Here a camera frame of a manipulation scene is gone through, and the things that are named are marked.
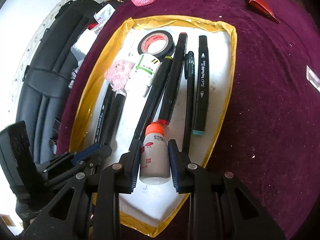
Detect gold-rimmed white tray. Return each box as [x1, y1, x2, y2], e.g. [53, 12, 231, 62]
[68, 15, 237, 237]

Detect white green-label medicine bottle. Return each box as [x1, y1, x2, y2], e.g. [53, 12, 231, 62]
[125, 53, 161, 97]

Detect pink fluffy keychain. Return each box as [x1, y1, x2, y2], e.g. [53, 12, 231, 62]
[104, 60, 135, 92]

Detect black marker teal cap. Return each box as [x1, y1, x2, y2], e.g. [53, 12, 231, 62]
[193, 35, 209, 136]

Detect white bottle orange cap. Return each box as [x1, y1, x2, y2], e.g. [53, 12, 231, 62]
[139, 122, 171, 185]

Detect black marker green cap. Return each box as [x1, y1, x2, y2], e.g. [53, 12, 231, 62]
[132, 56, 172, 142]

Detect black gel pen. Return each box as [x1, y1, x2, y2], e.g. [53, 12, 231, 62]
[182, 51, 195, 153]

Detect red foil snack packet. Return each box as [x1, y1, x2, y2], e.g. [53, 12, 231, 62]
[248, 0, 280, 24]

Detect black electrical tape roll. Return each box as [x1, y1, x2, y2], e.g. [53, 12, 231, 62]
[137, 30, 175, 61]

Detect white cosmetic tube upper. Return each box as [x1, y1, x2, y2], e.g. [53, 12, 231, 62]
[306, 66, 320, 93]

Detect thin black pen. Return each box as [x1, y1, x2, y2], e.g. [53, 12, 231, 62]
[94, 84, 115, 143]

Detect black marker white caps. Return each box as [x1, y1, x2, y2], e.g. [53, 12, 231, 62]
[100, 91, 126, 146]

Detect purple velvet bedspread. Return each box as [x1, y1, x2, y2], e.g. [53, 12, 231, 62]
[57, 0, 319, 239]

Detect silver bubble wrap bag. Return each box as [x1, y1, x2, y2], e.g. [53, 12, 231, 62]
[70, 4, 116, 63]

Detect black backpack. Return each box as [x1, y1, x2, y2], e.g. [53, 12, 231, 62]
[16, 0, 105, 165]

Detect black marker red caps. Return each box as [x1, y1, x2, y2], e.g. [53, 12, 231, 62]
[158, 33, 188, 125]

